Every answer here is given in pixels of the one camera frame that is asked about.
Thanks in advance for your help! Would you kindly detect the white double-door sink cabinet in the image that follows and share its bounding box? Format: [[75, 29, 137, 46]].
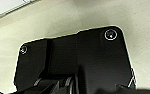
[[0, 0, 42, 20]]

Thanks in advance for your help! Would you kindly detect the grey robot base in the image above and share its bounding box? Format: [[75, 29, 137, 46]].
[[12, 25, 138, 94]]

